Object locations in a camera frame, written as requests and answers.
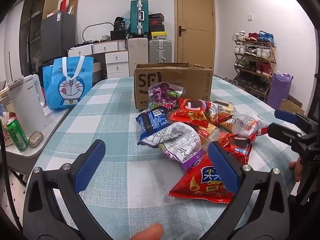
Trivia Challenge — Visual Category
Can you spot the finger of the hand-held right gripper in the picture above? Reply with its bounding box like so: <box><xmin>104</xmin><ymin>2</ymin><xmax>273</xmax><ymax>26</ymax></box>
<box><xmin>267</xmin><ymin>122</ymin><xmax>300</xmax><ymax>150</ymax></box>
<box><xmin>274</xmin><ymin>109</ymin><xmax>310</xmax><ymax>130</ymax></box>

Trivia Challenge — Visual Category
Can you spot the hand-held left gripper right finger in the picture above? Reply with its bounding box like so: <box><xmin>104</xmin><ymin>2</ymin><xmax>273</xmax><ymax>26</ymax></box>
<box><xmin>197</xmin><ymin>141</ymin><xmax>290</xmax><ymax>240</ymax></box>

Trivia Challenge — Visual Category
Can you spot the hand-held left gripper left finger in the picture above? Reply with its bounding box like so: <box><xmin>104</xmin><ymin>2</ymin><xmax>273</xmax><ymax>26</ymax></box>
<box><xmin>22</xmin><ymin>139</ymin><xmax>113</xmax><ymax>240</ymax></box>

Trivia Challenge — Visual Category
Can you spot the small red cookie packet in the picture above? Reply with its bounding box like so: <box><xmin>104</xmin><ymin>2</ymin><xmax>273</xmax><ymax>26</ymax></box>
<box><xmin>220</xmin><ymin>132</ymin><xmax>253</xmax><ymax>165</ymax></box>

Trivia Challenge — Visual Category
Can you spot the red cone chips packet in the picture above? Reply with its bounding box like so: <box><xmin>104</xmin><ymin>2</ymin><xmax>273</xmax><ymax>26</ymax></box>
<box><xmin>169</xmin><ymin>152</ymin><xmax>237</xmax><ymax>204</ymax></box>

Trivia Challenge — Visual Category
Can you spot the silver purple snack packet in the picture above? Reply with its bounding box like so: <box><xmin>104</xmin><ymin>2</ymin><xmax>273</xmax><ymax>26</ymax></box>
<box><xmin>145</xmin><ymin>122</ymin><xmax>207</xmax><ymax>172</ymax></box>

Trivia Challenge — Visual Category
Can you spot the clear cracker packet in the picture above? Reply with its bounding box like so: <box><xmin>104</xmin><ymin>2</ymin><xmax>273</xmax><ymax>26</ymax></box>
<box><xmin>205</xmin><ymin>100</ymin><xmax>237</xmax><ymax>125</ymax></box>

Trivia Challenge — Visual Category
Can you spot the blue snack packet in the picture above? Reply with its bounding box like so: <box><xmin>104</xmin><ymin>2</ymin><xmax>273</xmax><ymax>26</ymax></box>
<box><xmin>136</xmin><ymin>107</ymin><xmax>172</xmax><ymax>145</ymax></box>

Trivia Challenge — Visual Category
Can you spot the brown cardboard shipping box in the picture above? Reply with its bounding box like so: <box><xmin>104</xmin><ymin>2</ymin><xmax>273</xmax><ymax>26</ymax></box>
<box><xmin>133</xmin><ymin>62</ymin><xmax>213</xmax><ymax>110</ymax></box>

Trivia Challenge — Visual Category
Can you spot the purple candy packet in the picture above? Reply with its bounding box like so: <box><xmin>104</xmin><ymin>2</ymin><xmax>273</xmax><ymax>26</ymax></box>
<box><xmin>147</xmin><ymin>82</ymin><xmax>185</xmax><ymax>112</ymax></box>

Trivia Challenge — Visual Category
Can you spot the person's right hand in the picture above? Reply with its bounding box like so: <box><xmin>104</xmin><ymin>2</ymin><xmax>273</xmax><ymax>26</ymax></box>
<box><xmin>289</xmin><ymin>161</ymin><xmax>304</xmax><ymax>183</ymax></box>

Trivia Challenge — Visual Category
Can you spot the person's left hand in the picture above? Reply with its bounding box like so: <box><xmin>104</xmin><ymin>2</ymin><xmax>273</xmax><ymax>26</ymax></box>
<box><xmin>125</xmin><ymin>223</ymin><xmax>164</xmax><ymax>240</ymax></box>

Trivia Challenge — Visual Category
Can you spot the printed cardboard box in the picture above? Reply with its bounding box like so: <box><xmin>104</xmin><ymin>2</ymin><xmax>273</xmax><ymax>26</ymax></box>
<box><xmin>280</xmin><ymin>95</ymin><xmax>306</xmax><ymax>117</ymax></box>

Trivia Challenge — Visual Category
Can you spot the purple rolled mat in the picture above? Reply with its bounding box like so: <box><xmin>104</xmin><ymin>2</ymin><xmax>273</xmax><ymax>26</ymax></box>
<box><xmin>267</xmin><ymin>73</ymin><xmax>294</xmax><ymax>110</ymax></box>

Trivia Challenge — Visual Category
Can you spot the shoe rack with shoes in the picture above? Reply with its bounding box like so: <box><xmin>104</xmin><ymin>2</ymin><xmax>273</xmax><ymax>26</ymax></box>
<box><xmin>232</xmin><ymin>30</ymin><xmax>275</xmax><ymax>95</ymax></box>

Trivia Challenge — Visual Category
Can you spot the golden shoe rack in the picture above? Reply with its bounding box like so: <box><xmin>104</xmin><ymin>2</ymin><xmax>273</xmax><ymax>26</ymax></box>
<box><xmin>234</xmin><ymin>39</ymin><xmax>277</xmax><ymax>100</ymax></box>

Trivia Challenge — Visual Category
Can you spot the grey side table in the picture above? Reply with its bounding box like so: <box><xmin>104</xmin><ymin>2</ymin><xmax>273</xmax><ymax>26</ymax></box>
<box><xmin>0</xmin><ymin>102</ymin><xmax>75</xmax><ymax>180</ymax></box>

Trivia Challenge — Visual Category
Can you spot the beige earbuds case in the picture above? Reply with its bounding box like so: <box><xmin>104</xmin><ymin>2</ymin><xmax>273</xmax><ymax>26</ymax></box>
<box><xmin>28</xmin><ymin>132</ymin><xmax>44</xmax><ymax>148</ymax></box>

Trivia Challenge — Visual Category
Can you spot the green drink can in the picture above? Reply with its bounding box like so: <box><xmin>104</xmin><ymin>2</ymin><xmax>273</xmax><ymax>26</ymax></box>
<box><xmin>5</xmin><ymin>117</ymin><xmax>29</xmax><ymax>152</ymax></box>

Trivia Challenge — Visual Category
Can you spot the blue cartoon tote bag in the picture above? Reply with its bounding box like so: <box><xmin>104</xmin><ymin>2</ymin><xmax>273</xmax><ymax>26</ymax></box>
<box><xmin>42</xmin><ymin>56</ymin><xmax>94</xmax><ymax>110</ymax></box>

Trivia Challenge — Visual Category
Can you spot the white electric kettle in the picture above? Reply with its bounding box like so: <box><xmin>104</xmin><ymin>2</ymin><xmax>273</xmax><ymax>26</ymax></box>
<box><xmin>7</xmin><ymin>74</ymin><xmax>52</xmax><ymax>134</ymax></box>

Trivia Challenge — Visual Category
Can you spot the wicker basket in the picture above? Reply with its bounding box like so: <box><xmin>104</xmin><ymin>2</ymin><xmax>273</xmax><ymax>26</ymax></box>
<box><xmin>93</xmin><ymin>61</ymin><xmax>104</xmax><ymax>80</ymax></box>

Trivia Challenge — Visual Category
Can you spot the white drawer chest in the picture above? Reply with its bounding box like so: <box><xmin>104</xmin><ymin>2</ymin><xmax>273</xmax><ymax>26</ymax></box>
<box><xmin>67</xmin><ymin>41</ymin><xmax>130</xmax><ymax>79</ymax></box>

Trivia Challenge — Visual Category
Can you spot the beige suitcase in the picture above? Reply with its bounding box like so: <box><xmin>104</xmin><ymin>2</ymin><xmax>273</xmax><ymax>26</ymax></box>
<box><xmin>127</xmin><ymin>37</ymin><xmax>149</xmax><ymax>77</ymax></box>

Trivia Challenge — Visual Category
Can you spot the wooden door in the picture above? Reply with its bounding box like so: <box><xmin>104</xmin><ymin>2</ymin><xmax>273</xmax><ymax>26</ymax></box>
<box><xmin>174</xmin><ymin>0</ymin><xmax>216</xmax><ymax>68</ymax></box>

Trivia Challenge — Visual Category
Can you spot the grey refrigerator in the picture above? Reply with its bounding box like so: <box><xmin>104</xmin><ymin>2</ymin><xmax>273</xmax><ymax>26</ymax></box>
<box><xmin>41</xmin><ymin>12</ymin><xmax>76</xmax><ymax>63</ymax></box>

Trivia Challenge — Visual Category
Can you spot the silver suitcase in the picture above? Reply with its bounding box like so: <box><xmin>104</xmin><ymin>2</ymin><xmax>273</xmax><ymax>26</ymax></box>
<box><xmin>148</xmin><ymin>39</ymin><xmax>173</xmax><ymax>64</ymax></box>

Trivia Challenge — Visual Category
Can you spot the black storage box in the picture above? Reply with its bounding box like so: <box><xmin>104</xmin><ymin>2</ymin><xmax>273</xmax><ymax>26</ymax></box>
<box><xmin>110</xmin><ymin>31</ymin><xmax>129</xmax><ymax>41</ymax></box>

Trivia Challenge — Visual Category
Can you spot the silver oval hoop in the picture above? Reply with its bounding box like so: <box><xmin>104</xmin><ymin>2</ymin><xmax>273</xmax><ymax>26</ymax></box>
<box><xmin>82</xmin><ymin>22</ymin><xmax>114</xmax><ymax>43</ymax></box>

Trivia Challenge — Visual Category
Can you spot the black bag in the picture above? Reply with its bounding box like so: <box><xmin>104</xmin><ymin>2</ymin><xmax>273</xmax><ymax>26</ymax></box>
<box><xmin>114</xmin><ymin>16</ymin><xmax>130</xmax><ymax>32</ymax></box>

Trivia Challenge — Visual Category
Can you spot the dark glass cabinet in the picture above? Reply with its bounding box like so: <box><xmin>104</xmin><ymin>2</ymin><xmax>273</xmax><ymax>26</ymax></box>
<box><xmin>19</xmin><ymin>0</ymin><xmax>49</xmax><ymax>78</ymax></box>

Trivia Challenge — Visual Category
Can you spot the teal suitcase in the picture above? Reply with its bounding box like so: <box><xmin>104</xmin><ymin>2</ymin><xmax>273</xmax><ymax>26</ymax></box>
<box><xmin>129</xmin><ymin>0</ymin><xmax>150</xmax><ymax>37</ymax></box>

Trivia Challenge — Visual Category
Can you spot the large cardboard sheet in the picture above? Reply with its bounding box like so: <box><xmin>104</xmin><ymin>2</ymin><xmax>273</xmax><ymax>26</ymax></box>
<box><xmin>42</xmin><ymin>0</ymin><xmax>61</xmax><ymax>20</ymax></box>

